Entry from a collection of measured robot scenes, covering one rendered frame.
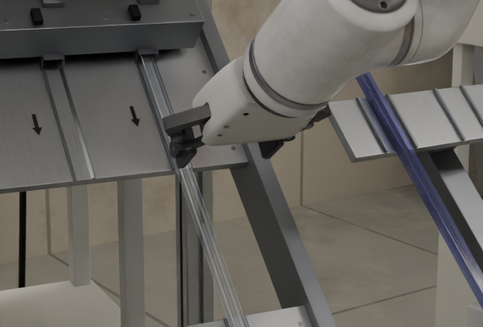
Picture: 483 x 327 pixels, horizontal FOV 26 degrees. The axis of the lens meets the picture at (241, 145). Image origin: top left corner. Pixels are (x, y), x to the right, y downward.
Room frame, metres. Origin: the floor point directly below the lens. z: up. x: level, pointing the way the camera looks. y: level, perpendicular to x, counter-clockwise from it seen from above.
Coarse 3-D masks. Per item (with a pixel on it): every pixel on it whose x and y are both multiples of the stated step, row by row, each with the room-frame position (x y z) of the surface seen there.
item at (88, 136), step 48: (192, 48) 1.24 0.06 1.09; (0, 96) 1.10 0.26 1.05; (48, 96) 1.12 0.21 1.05; (96, 96) 1.14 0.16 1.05; (144, 96) 1.16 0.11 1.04; (192, 96) 1.18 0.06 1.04; (0, 144) 1.06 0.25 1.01; (48, 144) 1.07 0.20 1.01; (96, 144) 1.09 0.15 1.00; (144, 144) 1.11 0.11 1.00; (240, 144) 1.15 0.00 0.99; (0, 192) 1.02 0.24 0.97
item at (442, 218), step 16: (368, 80) 1.10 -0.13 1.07; (368, 96) 1.09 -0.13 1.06; (384, 112) 1.07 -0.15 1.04; (384, 128) 1.07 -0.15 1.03; (400, 128) 1.07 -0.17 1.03; (400, 144) 1.05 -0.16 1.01; (416, 160) 1.04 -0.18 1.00; (416, 176) 1.03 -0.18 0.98; (432, 192) 1.02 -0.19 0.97; (432, 208) 1.01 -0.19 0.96; (448, 224) 1.00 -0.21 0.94; (448, 240) 0.99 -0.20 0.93; (464, 256) 0.97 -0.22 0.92; (464, 272) 0.97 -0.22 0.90; (480, 272) 0.97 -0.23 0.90; (480, 288) 0.95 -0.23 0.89; (480, 304) 0.95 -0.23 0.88
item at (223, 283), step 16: (144, 64) 1.18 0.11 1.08; (160, 80) 1.17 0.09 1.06; (160, 96) 1.15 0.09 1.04; (160, 112) 1.14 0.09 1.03; (192, 176) 1.08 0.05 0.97; (192, 192) 1.07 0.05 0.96; (192, 208) 1.06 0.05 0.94; (208, 224) 1.04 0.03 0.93; (208, 240) 1.03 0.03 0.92; (208, 256) 1.02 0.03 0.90; (224, 272) 1.01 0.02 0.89; (224, 288) 0.99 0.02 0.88; (224, 304) 0.98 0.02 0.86; (240, 320) 0.97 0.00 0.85
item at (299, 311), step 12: (264, 312) 1.00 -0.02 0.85; (276, 312) 1.00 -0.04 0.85; (288, 312) 1.01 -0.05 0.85; (300, 312) 1.01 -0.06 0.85; (204, 324) 0.97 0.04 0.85; (216, 324) 0.97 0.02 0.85; (228, 324) 0.97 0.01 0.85; (252, 324) 0.98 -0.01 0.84; (264, 324) 0.99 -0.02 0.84; (276, 324) 0.99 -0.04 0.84; (288, 324) 1.00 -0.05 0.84; (300, 324) 1.00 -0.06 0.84
